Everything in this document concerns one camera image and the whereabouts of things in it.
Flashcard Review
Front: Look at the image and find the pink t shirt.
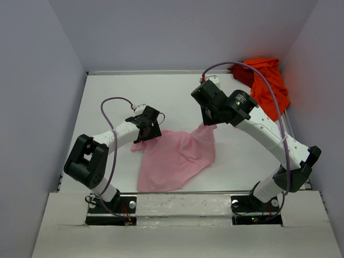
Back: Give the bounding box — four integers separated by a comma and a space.
131, 124, 217, 192

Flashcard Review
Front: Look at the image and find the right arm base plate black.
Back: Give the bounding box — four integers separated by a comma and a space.
230, 195, 283, 226

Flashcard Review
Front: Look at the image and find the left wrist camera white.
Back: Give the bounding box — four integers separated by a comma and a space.
134, 104, 147, 114

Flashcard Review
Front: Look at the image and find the dark red t shirt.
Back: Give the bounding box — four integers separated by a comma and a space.
228, 64, 254, 88

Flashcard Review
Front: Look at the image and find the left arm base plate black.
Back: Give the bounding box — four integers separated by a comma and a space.
84, 194, 137, 226

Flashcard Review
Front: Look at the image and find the orange t shirt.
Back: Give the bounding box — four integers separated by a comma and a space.
244, 58, 290, 121

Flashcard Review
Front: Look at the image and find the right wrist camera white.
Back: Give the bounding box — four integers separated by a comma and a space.
199, 75, 220, 88

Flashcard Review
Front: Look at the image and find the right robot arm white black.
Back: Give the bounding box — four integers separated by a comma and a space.
191, 80, 321, 211

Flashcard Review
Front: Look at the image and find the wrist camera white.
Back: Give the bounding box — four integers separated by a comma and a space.
134, 104, 147, 114
199, 75, 220, 88

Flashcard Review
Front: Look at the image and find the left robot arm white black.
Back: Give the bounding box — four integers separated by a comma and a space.
63, 105, 161, 212

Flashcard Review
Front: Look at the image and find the metal rail table back edge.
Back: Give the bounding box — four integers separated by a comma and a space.
86, 70, 229, 76

